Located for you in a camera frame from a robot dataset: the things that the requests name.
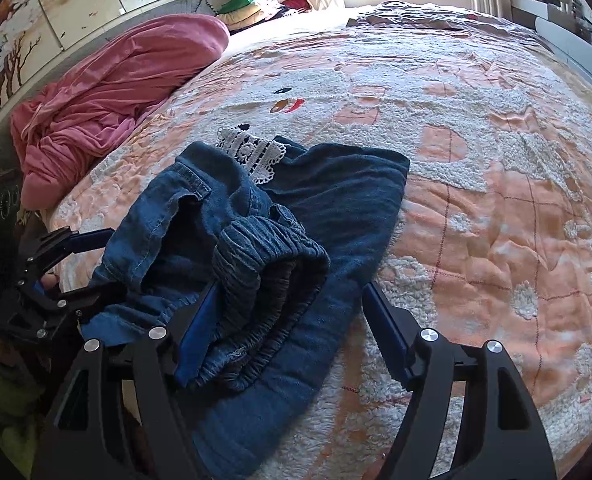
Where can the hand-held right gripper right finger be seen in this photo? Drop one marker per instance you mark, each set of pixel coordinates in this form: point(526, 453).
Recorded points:
point(386, 335)

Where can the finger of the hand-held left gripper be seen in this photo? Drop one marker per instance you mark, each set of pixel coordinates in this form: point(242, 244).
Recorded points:
point(90, 297)
point(93, 240)

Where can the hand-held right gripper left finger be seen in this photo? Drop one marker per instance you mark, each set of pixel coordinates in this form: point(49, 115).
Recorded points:
point(195, 340)

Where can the green cloth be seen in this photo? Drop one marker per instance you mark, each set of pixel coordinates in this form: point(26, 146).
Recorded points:
point(5, 400)

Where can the peach printed blanket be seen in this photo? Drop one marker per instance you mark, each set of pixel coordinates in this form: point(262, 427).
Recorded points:
point(476, 210)

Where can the pink quilt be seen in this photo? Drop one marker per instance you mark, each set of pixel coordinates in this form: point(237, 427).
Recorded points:
point(115, 85)

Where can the grey fringed pillow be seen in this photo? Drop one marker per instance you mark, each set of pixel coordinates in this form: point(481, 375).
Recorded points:
point(195, 2)

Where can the white bed sheet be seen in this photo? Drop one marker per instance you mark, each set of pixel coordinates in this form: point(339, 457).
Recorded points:
point(286, 27)

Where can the stack of folded clothes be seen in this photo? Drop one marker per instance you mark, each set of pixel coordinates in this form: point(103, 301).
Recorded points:
point(261, 5)

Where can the mauve bed cover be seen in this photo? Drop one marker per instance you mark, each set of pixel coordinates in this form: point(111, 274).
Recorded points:
point(426, 15)

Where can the wall painting panels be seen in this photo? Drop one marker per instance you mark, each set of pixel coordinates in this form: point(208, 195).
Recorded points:
point(50, 10)

